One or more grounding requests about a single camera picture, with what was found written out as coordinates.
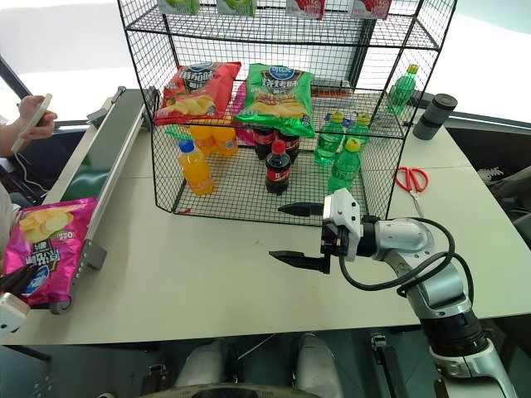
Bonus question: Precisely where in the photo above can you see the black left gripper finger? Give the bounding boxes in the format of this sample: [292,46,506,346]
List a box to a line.
[0,264,39,294]

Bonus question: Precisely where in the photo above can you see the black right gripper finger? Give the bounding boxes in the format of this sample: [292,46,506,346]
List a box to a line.
[268,249,324,273]
[277,201,326,218]

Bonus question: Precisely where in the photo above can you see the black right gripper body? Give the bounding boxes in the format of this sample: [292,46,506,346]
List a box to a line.
[319,222,351,275]

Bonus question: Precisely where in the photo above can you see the magenta potato chips bag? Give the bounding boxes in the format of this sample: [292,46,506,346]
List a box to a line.
[1,197,99,308]

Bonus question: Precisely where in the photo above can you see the white smartphone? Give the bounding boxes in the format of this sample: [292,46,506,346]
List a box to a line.
[11,93,54,154]

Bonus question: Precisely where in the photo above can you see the grey conveyor belt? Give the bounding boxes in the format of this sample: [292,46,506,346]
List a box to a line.
[24,85,161,316]

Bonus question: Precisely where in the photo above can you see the person's bare hand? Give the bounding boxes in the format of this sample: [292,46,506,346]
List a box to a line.
[17,95,59,147]

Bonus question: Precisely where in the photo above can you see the cola bottle red cap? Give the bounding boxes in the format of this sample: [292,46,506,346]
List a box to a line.
[252,124,277,162]
[276,131,301,165]
[264,139,294,197]

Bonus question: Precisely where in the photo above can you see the green soda bottle yellow cap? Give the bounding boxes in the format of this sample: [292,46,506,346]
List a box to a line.
[313,111,346,167]
[345,112,372,149]
[387,64,421,116]
[327,138,362,194]

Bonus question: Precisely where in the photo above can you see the pink snack bag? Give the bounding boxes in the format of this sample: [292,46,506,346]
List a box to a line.
[235,81,257,147]

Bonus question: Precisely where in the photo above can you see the silver rounded robot leg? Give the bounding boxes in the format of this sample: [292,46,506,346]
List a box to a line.
[295,332,344,398]
[175,337,230,396]

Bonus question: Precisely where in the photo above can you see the orange soda bottle blue cap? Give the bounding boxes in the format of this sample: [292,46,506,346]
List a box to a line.
[177,139,217,197]

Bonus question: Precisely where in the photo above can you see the green potato chips bag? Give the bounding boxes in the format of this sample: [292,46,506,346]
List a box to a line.
[233,62,317,139]

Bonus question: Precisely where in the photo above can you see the dark grey cylindrical flask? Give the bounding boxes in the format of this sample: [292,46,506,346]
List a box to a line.
[412,93,459,141]

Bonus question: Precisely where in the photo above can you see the red potato chips bag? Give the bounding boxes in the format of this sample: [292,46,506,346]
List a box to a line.
[153,61,242,127]

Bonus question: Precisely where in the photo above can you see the red drink carton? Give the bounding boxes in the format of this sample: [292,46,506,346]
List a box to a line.
[352,0,392,21]
[285,0,326,22]

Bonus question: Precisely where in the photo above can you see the green drink carton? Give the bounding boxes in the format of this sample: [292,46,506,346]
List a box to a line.
[157,0,201,17]
[216,0,258,18]

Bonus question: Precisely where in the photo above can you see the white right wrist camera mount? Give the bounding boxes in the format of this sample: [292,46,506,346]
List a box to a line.
[322,187,367,263]

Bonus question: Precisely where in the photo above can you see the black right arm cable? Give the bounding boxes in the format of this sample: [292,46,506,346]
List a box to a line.
[337,216,475,300]

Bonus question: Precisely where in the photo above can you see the red handled scissors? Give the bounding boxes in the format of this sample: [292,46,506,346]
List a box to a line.
[392,166,430,219]

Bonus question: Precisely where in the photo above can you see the white phone cable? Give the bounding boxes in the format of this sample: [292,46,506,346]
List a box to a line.
[13,150,51,195]

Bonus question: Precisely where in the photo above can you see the black wire mesh rack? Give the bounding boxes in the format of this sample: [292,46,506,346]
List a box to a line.
[116,0,458,227]

